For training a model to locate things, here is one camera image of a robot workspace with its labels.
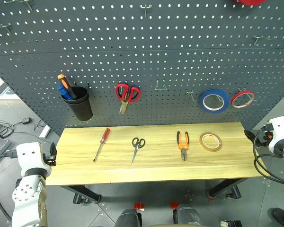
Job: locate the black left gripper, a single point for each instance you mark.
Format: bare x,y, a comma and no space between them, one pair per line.
49,160

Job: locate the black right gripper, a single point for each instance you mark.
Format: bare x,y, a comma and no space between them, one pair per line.
267,134

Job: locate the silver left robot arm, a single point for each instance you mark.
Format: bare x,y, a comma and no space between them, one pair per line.
28,196

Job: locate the dark grey metal pegboard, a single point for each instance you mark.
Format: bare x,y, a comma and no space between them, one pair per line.
142,59

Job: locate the white flat box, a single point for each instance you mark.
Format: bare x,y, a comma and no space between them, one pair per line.
45,132

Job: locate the black power adapter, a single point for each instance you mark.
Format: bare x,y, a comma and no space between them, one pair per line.
27,120

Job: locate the red tape roll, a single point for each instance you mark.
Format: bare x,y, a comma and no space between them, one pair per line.
235,97

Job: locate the tan tape roll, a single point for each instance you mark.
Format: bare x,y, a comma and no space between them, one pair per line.
201,143

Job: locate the black plastic cup holder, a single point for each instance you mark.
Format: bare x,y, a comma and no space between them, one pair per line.
81,106

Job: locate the black table leg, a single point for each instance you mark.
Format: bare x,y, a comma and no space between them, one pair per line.
85,192
224,188

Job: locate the blue tape roll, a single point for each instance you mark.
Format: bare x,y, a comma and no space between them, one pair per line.
203,104

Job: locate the orange and black screwdriver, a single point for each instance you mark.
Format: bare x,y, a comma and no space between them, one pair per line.
65,84

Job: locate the orange and black pliers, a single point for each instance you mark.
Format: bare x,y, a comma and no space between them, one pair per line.
182,147

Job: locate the small metal peg hook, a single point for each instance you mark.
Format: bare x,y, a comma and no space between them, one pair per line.
4,26
191,94
258,38
26,2
145,8

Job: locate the black shoe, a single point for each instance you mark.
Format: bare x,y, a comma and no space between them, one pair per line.
280,216

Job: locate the metal double loop hook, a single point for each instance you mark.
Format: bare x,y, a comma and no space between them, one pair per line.
161,89

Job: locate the dark rounded shape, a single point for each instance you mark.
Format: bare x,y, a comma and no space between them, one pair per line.
187,216
127,218

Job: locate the large red roll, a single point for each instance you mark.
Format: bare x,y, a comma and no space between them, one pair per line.
249,2

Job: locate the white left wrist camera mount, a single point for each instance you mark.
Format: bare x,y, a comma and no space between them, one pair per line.
29,156

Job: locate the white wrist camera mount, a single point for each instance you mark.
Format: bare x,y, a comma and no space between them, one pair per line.
29,156
280,130

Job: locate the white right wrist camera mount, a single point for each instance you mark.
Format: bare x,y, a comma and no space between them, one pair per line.
280,130

